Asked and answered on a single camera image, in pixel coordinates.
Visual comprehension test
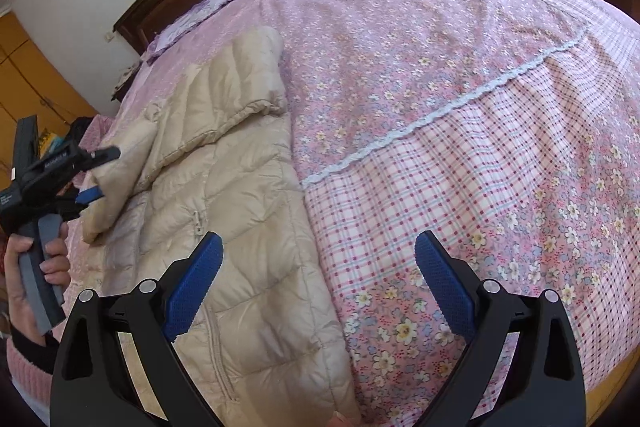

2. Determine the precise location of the dark clothing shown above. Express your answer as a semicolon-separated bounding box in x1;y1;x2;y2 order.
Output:
67;117;94;142

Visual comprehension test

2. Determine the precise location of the person's left forearm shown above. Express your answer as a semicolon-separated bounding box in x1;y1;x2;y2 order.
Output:
0;327;58;413

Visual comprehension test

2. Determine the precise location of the person's left hand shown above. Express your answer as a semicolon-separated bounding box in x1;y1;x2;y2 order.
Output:
1;223;72;347

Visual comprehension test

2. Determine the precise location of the pink floral bedspread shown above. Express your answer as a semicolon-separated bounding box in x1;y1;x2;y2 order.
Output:
65;0;640;427

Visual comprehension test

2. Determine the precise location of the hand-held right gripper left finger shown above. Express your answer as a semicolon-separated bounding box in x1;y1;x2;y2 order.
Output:
50;231;224;427

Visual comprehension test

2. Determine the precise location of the orange wooden wardrobe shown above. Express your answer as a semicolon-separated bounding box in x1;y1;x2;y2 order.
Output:
0;12;101;148

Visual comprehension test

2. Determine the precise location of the patterned cloth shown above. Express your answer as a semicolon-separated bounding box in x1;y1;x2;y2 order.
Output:
111;63;135;102

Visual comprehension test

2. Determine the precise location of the beige down jacket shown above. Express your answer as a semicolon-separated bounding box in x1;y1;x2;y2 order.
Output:
80;26;363;427

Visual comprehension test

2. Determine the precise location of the pink floral covered side table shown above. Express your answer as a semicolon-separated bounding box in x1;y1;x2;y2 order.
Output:
80;114;122;148

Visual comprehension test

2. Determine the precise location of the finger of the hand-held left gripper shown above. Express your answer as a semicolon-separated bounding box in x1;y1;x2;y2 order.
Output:
74;186;107;208
86;145;122;168

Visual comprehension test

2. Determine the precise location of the white purple ruffled pillow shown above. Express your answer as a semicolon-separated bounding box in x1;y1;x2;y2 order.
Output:
142;0;246;60

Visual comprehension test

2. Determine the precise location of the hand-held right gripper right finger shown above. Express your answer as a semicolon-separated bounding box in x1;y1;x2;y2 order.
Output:
414;230;587;427

